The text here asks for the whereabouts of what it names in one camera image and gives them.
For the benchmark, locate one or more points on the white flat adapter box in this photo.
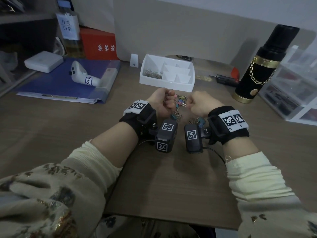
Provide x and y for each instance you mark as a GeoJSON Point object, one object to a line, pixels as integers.
{"type": "Point", "coordinates": [44, 61]}

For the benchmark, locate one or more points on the grey shelf unit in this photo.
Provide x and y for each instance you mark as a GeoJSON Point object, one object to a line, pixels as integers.
{"type": "Point", "coordinates": [27, 27]}

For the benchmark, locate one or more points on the small heap of paper clips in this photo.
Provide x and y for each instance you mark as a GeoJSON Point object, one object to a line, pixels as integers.
{"type": "Point", "coordinates": [153, 73]}

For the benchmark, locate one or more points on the person's left hand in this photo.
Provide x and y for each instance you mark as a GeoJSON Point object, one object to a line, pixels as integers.
{"type": "Point", "coordinates": [161, 102]}

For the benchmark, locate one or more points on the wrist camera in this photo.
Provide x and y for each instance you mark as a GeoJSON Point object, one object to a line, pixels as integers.
{"type": "Point", "coordinates": [193, 138]}
{"type": "Point", "coordinates": [166, 136]}

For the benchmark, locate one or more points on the white handheld controller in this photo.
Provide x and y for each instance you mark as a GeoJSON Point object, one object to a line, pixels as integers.
{"type": "Point", "coordinates": [78, 73]}

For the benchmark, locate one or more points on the black screwdriver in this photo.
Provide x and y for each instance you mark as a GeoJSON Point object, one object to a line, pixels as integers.
{"type": "Point", "coordinates": [226, 80]}

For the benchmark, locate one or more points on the person's left forearm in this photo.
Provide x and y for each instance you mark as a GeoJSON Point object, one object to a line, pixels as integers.
{"type": "Point", "coordinates": [74, 185]}

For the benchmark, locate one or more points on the small red object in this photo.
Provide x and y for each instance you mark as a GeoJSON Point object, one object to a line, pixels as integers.
{"type": "Point", "coordinates": [235, 73]}

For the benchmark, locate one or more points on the flat gold strip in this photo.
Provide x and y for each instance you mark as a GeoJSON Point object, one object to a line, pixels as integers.
{"type": "Point", "coordinates": [203, 78]}

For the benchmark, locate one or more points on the group of coloured binder clips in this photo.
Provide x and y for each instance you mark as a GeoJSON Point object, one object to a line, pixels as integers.
{"type": "Point", "coordinates": [180, 101]}

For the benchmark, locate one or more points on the pile of silver paper clips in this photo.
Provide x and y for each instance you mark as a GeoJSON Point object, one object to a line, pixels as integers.
{"type": "Point", "coordinates": [190, 121]}

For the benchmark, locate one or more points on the small white stand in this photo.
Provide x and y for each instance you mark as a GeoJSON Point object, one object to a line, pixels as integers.
{"type": "Point", "coordinates": [134, 60]}

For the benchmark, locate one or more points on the clear plastic case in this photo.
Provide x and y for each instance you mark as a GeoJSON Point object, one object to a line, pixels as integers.
{"type": "Point", "coordinates": [293, 91]}

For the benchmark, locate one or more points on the blue document folder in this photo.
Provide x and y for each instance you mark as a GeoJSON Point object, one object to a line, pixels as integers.
{"type": "Point", "coordinates": [52, 84]}

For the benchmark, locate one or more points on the person's right forearm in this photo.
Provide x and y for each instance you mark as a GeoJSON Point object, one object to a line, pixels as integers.
{"type": "Point", "coordinates": [260, 190]}

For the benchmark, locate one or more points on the beige desk divider panel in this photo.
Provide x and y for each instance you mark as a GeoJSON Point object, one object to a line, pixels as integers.
{"type": "Point", "coordinates": [198, 29]}

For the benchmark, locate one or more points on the orange ribbed box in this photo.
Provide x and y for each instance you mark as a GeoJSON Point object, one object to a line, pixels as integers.
{"type": "Point", "coordinates": [97, 44]}

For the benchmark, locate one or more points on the clear plastic bag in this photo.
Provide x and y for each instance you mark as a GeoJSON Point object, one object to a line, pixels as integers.
{"type": "Point", "coordinates": [8, 59]}

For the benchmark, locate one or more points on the person's right hand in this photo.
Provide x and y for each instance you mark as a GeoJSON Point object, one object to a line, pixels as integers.
{"type": "Point", "coordinates": [205, 104]}

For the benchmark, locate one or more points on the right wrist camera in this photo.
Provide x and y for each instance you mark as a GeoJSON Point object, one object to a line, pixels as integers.
{"type": "Point", "coordinates": [193, 138]}

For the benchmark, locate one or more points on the tea bottle with blue cap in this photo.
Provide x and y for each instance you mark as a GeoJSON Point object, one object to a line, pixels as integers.
{"type": "Point", "coordinates": [70, 29]}

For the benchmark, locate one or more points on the white compartment organizer tray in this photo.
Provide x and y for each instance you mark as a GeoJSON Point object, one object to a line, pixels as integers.
{"type": "Point", "coordinates": [151, 83]}

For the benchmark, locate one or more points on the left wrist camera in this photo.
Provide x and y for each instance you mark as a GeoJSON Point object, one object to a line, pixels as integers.
{"type": "Point", "coordinates": [166, 136]}

